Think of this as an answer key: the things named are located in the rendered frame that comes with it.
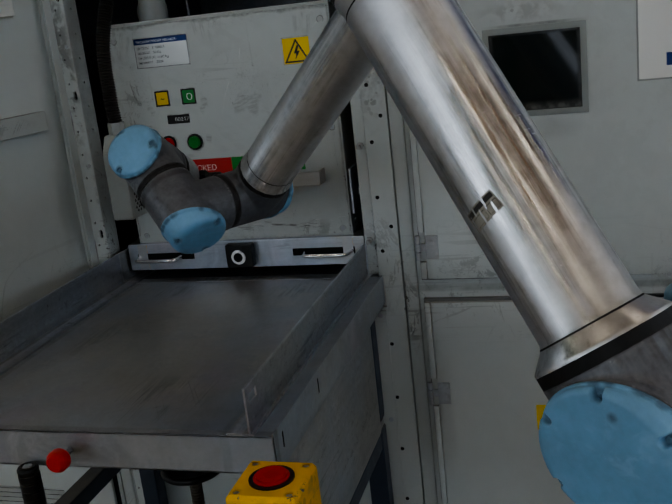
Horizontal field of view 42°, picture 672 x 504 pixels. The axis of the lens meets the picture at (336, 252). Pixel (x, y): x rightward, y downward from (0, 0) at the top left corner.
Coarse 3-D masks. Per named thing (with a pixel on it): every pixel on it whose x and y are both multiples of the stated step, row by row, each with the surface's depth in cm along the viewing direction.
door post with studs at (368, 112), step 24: (360, 96) 170; (360, 120) 171; (384, 120) 169; (360, 144) 172; (384, 144) 171; (360, 168) 174; (384, 168) 172; (360, 192) 175; (384, 192) 173; (384, 216) 175; (384, 240) 176; (384, 264) 178; (408, 360) 182; (408, 384) 184; (408, 408) 186; (408, 432) 187; (408, 456) 189; (408, 480) 190
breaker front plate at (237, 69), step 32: (128, 32) 183; (160, 32) 181; (192, 32) 179; (224, 32) 177; (256, 32) 175; (288, 32) 174; (320, 32) 172; (128, 64) 185; (192, 64) 181; (224, 64) 179; (256, 64) 177; (288, 64) 176; (128, 96) 187; (224, 96) 181; (256, 96) 179; (160, 128) 187; (192, 128) 185; (224, 128) 183; (256, 128) 181; (320, 160) 180; (320, 192) 182; (256, 224) 187; (288, 224) 185; (320, 224) 184
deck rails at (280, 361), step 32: (64, 288) 173; (96, 288) 184; (128, 288) 190; (352, 288) 168; (32, 320) 163; (64, 320) 172; (320, 320) 148; (0, 352) 154; (32, 352) 157; (288, 352) 132; (256, 384) 119; (288, 384) 131; (256, 416) 119
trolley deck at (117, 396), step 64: (128, 320) 169; (192, 320) 165; (256, 320) 161; (0, 384) 145; (64, 384) 142; (128, 384) 139; (192, 384) 136; (320, 384) 136; (0, 448) 129; (64, 448) 126; (128, 448) 123; (192, 448) 120; (256, 448) 117
